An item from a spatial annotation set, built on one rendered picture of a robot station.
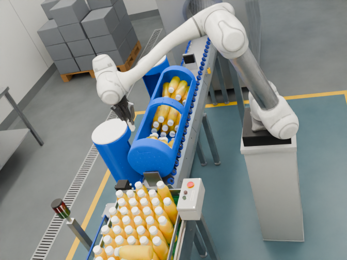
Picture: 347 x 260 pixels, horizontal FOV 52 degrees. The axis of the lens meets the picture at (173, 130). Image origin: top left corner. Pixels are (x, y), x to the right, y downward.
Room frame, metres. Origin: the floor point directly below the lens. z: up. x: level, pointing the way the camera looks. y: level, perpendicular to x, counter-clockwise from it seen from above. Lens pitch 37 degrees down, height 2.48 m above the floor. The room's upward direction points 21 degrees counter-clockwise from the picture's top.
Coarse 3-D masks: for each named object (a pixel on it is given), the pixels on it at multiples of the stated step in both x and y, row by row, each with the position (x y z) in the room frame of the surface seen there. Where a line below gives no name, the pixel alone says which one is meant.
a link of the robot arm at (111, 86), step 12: (192, 24) 1.52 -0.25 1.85; (168, 36) 1.53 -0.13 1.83; (180, 36) 1.52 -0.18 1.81; (192, 36) 1.51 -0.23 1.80; (156, 48) 1.48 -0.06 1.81; (168, 48) 1.50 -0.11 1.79; (144, 60) 1.43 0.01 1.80; (156, 60) 1.45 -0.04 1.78; (108, 72) 1.44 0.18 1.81; (120, 72) 1.41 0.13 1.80; (132, 72) 1.39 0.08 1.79; (144, 72) 1.40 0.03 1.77; (108, 84) 1.35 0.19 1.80; (120, 84) 1.36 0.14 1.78; (132, 84) 1.39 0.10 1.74; (108, 96) 1.31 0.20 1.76; (120, 96) 1.32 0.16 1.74
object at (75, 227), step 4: (72, 220) 1.37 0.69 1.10; (68, 224) 1.36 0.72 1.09; (72, 224) 1.35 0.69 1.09; (76, 224) 1.37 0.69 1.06; (72, 228) 1.35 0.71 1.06; (76, 228) 1.35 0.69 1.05; (80, 228) 1.37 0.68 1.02; (76, 232) 1.35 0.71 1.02; (80, 232) 1.36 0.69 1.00; (84, 232) 1.38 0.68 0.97; (76, 236) 1.36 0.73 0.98; (80, 236) 1.35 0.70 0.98; (84, 236) 1.36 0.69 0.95; (80, 240) 1.36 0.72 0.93; (84, 240) 1.35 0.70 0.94; (88, 240) 1.36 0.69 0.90; (84, 244) 1.36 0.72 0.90; (88, 244) 1.35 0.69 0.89; (88, 248) 1.35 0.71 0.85
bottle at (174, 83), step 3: (174, 78) 2.34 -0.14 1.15; (177, 78) 2.34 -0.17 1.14; (171, 81) 2.31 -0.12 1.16; (174, 81) 2.30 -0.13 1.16; (177, 81) 2.31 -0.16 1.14; (171, 84) 2.26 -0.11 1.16; (174, 84) 2.26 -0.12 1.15; (177, 84) 2.28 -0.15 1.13; (168, 87) 2.26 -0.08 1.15; (174, 87) 2.23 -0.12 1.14; (174, 90) 2.23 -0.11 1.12
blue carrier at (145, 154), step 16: (160, 80) 2.27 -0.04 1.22; (192, 80) 2.26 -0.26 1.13; (160, 96) 2.32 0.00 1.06; (192, 96) 2.16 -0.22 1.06; (144, 128) 1.95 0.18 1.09; (160, 128) 2.03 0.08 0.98; (144, 144) 1.60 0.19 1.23; (160, 144) 1.59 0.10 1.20; (176, 144) 1.66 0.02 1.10; (128, 160) 1.66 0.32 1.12; (144, 160) 1.61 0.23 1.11; (160, 160) 1.57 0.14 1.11
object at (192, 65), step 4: (184, 56) 2.77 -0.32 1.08; (188, 56) 2.75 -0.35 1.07; (192, 56) 2.74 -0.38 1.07; (184, 60) 2.77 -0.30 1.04; (188, 60) 2.76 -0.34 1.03; (192, 60) 2.74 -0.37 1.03; (188, 64) 2.78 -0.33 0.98; (192, 64) 2.76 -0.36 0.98; (196, 64) 2.75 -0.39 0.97; (188, 68) 2.78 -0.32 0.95; (192, 68) 2.77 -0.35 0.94; (196, 68) 2.75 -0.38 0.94
